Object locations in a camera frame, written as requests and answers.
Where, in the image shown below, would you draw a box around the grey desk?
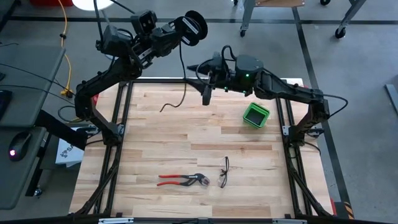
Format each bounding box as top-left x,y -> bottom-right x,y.
0,45 -> 67,211

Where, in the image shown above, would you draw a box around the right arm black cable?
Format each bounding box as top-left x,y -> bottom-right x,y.
220,44 -> 238,65

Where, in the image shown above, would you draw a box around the wooden workbench on casters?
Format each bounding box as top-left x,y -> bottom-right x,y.
233,0 -> 368,40

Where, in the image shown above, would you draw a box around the red floor box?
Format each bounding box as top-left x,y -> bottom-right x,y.
29,0 -> 75,7

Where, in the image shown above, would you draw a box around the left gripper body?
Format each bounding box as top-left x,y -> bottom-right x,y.
132,27 -> 168,70

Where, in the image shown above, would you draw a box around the red-handled pliers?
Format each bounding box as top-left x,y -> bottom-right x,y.
156,172 -> 211,188

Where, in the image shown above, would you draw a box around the clear safety glasses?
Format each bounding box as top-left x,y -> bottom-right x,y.
217,156 -> 231,189

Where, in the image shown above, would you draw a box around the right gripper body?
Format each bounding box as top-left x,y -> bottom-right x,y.
205,52 -> 239,93

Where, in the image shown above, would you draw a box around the green plastic bin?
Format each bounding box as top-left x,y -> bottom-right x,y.
242,101 -> 272,129

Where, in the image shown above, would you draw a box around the black plastic cable spool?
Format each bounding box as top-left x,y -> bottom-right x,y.
175,9 -> 209,47

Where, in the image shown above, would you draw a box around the white round table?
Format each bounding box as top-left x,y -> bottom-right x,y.
71,0 -> 114,12

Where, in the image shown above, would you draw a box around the yellow cable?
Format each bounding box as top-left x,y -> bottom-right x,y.
57,0 -> 76,97

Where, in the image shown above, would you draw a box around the black computer mouse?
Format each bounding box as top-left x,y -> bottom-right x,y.
7,130 -> 32,162

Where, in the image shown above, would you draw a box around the black cord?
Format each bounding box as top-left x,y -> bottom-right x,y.
159,42 -> 188,113

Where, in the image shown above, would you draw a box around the black keyboard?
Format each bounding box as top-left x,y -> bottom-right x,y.
0,89 -> 13,122

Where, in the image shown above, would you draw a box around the white printed paper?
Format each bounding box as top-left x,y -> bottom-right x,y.
54,136 -> 85,169

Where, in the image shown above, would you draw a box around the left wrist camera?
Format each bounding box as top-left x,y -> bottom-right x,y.
129,9 -> 158,34

